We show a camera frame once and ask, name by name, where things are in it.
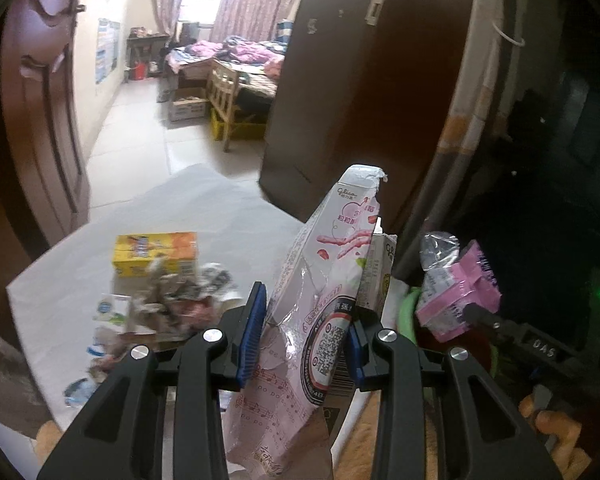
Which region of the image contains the torn pink snack box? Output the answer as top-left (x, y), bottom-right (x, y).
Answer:
top-left (222, 164), bottom-right (388, 480)

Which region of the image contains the grey patterned cloth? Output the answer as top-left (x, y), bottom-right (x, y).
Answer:
top-left (0, 320), bottom-right (53, 438)

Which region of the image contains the yellow plastic crate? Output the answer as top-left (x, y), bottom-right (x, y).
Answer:
top-left (209, 107), bottom-right (268, 141)

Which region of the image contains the wall poster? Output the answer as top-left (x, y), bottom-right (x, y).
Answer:
top-left (94, 17), bottom-right (121, 86)

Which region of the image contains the blue white plastic wrapper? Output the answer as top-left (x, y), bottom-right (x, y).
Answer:
top-left (62, 377), bottom-right (101, 408)

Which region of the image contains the white metal latch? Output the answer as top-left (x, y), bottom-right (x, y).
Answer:
top-left (365, 0), bottom-right (393, 26)

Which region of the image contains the person's right hand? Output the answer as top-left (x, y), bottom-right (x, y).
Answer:
top-left (519, 392), bottom-right (598, 480)

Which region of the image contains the printed paper ball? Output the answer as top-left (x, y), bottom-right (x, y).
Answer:
top-left (200, 262), bottom-right (243, 311)

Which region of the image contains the green-rimmed red bin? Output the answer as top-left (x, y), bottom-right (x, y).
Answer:
top-left (380, 285), bottom-right (501, 386)

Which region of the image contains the clear plastic wrapper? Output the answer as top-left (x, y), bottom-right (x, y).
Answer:
top-left (420, 231), bottom-right (463, 311)

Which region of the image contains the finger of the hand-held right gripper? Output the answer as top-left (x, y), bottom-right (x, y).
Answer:
top-left (462, 302), bottom-right (507, 347)

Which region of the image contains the heap of crumpled wrappers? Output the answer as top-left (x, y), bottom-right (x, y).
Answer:
top-left (130, 260), bottom-right (221, 341)

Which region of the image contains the dark wooden desk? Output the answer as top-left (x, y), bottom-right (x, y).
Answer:
top-left (126, 27), bottom-right (173, 81)

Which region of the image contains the tan plush cloth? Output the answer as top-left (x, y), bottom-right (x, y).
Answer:
top-left (32, 390), bottom-right (531, 480)

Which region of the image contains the white blue-green carton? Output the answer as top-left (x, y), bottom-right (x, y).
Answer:
top-left (92, 294), bottom-right (133, 336)

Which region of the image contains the cardboard box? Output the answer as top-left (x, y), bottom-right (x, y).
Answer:
top-left (167, 86), bottom-right (211, 123)

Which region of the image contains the white table cloth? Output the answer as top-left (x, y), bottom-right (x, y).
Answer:
top-left (0, 164), bottom-right (381, 480)

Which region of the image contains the white green carton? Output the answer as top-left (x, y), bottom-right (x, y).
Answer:
top-left (357, 217), bottom-right (398, 313)

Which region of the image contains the bed with pink bedding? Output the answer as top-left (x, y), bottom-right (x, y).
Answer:
top-left (167, 35), bottom-right (288, 116)

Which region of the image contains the white cord loop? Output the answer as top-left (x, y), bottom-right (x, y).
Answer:
top-left (490, 10), bottom-right (526, 48)

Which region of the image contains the small crumpled wrapper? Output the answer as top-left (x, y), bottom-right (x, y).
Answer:
top-left (87, 342), bottom-right (131, 376)

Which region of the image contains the wooden chair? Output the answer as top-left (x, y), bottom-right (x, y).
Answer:
top-left (206, 57), bottom-right (243, 153)

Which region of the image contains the yellow carton box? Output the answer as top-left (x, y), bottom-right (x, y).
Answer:
top-left (111, 231), bottom-right (199, 279)

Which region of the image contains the pink packet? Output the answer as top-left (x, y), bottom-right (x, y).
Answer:
top-left (415, 240), bottom-right (503, 343)

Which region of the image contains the dark brown wardrobe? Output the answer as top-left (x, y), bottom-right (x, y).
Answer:
top-left (258, 0), bottom-right (481, 231)

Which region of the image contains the brown wooden door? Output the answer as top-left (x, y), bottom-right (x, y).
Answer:
top-left (0, 0), bottom-right (93, 251)

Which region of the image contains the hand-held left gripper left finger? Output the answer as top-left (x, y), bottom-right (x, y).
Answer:
top-left (36, 282), bottom-right (268, 480)

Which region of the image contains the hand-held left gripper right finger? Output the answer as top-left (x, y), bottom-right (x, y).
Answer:
top-left (342, 310), bottom-right (563, 480)

